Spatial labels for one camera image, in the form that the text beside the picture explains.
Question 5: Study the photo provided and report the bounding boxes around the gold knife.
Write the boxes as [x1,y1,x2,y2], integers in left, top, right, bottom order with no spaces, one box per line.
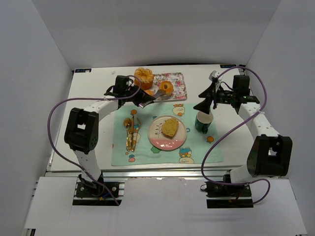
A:
[130,115,134,152]

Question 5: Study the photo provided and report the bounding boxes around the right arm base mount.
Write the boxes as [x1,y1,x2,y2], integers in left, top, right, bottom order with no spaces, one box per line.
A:
[204,181,253,209]

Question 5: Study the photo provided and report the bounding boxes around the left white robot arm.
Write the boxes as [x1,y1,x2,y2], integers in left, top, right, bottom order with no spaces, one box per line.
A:
[64,75,156,190]

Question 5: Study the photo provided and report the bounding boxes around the orange bundt cake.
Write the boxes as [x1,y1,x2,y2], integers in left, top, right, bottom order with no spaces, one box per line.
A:
[134,67,154,90]

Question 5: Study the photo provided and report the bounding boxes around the gold spoon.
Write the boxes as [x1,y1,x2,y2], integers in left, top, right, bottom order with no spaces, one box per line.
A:
[124,118,131,151]

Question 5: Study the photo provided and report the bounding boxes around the silver metal tongs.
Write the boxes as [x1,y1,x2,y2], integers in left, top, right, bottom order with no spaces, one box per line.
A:
[138,89,166,108]

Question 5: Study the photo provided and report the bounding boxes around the green cartoon placemat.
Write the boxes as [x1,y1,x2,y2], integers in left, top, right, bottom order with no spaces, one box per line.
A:
[111,103,220,166]

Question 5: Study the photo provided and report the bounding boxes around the glazed ring donut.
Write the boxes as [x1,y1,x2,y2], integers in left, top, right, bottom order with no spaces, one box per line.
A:
[159,81,174,96]

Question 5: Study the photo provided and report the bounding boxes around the pink white ceramic plate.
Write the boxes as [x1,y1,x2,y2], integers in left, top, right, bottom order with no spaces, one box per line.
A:
[148,116,187,151]

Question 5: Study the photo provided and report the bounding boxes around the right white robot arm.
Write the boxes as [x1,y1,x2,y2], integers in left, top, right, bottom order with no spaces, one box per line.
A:
[194,71,293,185]

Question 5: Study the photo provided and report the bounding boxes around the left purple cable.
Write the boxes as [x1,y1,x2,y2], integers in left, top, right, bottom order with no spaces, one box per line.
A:
[47,75,142,206]

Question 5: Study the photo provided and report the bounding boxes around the small round bun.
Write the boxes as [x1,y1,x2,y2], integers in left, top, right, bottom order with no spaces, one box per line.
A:
[145,90,155,96]

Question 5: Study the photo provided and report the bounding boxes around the floral rectangular tray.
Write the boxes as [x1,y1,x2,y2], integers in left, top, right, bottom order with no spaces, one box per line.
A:
[149,72,187,102]

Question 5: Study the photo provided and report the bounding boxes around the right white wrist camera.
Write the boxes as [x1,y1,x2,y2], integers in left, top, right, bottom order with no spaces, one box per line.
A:
[209,70,222,86]

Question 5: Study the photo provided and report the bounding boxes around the brown bread slice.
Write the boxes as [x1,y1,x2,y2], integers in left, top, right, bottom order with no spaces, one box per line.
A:
[161,118,179,138]

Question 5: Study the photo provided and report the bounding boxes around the dark green mug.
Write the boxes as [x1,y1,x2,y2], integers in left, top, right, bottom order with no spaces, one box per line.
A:
[194,111,214,134]

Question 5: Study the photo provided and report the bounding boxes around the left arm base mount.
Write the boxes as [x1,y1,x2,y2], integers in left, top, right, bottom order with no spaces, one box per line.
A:
[72,181,125,207]

